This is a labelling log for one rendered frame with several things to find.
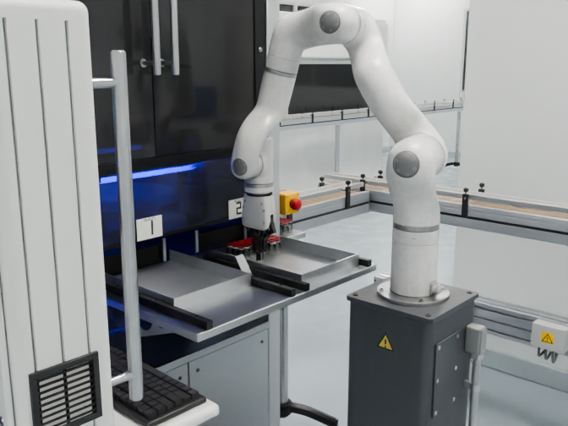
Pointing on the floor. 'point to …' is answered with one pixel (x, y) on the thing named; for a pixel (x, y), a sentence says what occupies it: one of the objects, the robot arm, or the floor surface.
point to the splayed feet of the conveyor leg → (307, 412)
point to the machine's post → (275, 234)
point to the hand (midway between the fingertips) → (259, 243)
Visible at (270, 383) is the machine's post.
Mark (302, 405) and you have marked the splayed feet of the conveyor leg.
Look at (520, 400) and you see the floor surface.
